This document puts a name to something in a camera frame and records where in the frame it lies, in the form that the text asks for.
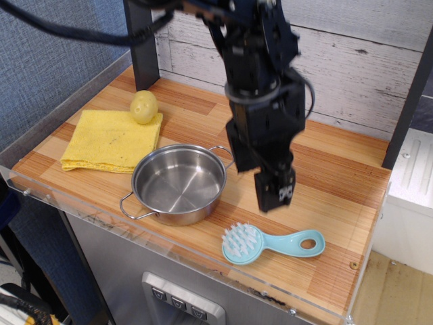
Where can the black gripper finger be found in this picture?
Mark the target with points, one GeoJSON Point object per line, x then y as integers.
{"type": "Point", "coordinates": [274, 191]}
{"type": "Point", "coordinates": [243, 158]}

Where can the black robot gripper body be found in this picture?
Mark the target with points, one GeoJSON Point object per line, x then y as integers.
{"type": "Point", "coordinates": [268, 123]}

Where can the light blue brush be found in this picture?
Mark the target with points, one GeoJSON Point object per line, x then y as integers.
{"type": "Point", "coordinates": [244, 243]}

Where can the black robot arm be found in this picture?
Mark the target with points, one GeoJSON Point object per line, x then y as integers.
{"type": "Point", "coordinates": [253, 38]}

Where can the stainless steel pot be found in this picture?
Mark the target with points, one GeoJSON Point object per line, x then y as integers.
{"type": "Point", "coordinates": [181, 184]}

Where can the yellow toy potato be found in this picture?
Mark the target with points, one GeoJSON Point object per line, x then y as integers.
{"type": "Point", "coordinates": [144, 107]}

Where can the white appliance right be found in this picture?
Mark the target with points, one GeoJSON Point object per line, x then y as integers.
{"type": "Point", "coordinates": [404, 230]}

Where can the yellow folded cloth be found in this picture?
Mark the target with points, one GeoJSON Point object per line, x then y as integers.
{"type": "Point", "coordinates": [110, 140]}

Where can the silver button control panel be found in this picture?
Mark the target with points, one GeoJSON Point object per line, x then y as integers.
{"type": "Point", "coordinates": [169, 303]}

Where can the stainless steel cabinet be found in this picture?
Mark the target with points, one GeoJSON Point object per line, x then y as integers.
{"type": "Point", "coordinates": [118, 259]}

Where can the clear acrylic table guard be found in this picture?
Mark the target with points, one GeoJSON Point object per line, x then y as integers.
{"type": "Point", "coordinates": [339, 199]}

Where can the yellow object bottom left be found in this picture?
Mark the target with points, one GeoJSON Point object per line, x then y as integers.
{"type": "Point", "coordinates": [39, 319]}

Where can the black vertical post left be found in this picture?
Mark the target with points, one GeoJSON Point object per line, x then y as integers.
{"type": "Point", "coordinates": [144, 56]}

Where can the grey metal side rail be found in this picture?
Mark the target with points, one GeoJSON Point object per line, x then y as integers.
{"type": "Point", "coordinates": [18, 139]}

